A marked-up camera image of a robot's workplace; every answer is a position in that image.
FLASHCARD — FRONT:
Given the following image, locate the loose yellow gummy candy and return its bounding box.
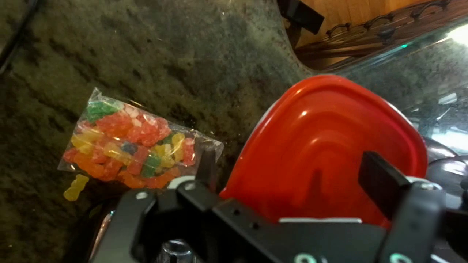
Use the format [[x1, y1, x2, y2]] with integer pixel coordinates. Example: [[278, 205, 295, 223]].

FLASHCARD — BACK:
[[63, 173, 89, 201]]

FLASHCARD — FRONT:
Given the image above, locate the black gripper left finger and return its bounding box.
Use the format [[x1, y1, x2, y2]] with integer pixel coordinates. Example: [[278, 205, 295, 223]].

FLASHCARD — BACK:
[[196, 147, 216, 191]]

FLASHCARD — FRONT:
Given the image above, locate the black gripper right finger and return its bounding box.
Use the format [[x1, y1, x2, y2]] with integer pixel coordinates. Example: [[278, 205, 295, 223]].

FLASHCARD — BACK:
[[358, 151, 411, 219]]

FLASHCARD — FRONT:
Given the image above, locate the bag of gummy candies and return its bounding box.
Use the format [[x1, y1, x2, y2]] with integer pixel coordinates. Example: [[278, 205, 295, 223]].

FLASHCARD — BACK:
[[58, 89, 224, 188]]

